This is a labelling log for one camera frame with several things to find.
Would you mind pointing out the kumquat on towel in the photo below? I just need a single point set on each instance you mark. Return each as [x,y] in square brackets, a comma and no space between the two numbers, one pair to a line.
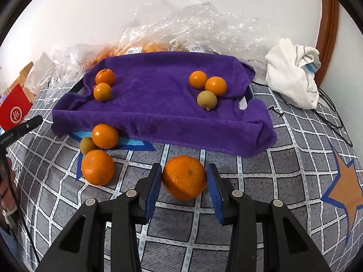
[102,92]
[198,79]

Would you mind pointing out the clear bag of longans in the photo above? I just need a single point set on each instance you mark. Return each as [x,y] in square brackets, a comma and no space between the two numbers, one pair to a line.
[201,23]

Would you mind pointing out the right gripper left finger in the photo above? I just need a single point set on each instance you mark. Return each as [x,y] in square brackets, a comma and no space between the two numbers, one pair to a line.
[80,245]

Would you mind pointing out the large orange mandarin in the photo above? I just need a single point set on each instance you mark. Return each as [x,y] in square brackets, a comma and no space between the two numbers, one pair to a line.
[184,177]

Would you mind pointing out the white plastic bag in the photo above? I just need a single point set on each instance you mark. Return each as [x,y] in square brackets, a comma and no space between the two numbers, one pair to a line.
[40,74]

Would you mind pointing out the orange beside towel edge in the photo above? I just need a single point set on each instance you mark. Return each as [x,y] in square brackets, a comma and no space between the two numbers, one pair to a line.
[105,136]

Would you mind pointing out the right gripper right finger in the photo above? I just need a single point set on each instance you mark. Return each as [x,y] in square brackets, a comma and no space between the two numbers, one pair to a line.
[286,244]

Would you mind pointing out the cloudy bag of oranges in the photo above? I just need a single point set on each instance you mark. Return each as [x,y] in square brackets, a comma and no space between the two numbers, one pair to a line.
[73,62]

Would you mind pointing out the brown wooden door frame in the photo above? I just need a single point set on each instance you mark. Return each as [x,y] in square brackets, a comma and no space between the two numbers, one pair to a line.
[327,36]

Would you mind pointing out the purple towel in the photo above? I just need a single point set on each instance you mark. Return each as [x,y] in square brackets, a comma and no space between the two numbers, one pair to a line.
[152,100]

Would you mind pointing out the kumquat on towel right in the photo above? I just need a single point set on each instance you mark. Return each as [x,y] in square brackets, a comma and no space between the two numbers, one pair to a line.
[198,79]

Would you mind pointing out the clear bag of kumquats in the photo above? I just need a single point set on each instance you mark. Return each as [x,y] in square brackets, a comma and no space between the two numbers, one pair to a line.
[161,36]

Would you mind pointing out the small brown longan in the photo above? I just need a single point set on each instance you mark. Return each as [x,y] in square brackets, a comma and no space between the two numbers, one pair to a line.
[87,145]

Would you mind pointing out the red packet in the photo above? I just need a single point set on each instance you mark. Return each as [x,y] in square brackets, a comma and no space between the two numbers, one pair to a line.
[14,109]

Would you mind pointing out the grey checked tablecloth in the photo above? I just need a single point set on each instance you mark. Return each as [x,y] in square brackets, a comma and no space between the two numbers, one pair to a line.
[186,236]

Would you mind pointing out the person's left hand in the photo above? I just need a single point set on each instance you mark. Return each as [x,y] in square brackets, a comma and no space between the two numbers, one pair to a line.
[8,202]

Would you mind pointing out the brown longan on towel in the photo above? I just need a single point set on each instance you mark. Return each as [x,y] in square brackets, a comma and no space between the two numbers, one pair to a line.
[207,100]

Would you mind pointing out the white crumpled cloth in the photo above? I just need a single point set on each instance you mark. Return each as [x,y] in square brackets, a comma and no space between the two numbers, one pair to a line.
[291,71]

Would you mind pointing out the orange kumquat far right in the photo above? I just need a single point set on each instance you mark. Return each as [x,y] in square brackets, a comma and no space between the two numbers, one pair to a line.
[216,85]

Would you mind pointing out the mandarin with green stem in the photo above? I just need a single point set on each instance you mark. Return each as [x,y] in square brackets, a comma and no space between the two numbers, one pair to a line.
[106,76]

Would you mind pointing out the large mandarin on cloth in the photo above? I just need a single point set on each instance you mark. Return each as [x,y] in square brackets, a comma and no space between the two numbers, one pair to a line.
[97,167]

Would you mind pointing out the kumquat on towel left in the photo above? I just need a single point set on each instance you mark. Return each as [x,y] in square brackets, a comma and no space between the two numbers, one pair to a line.
[102,92]

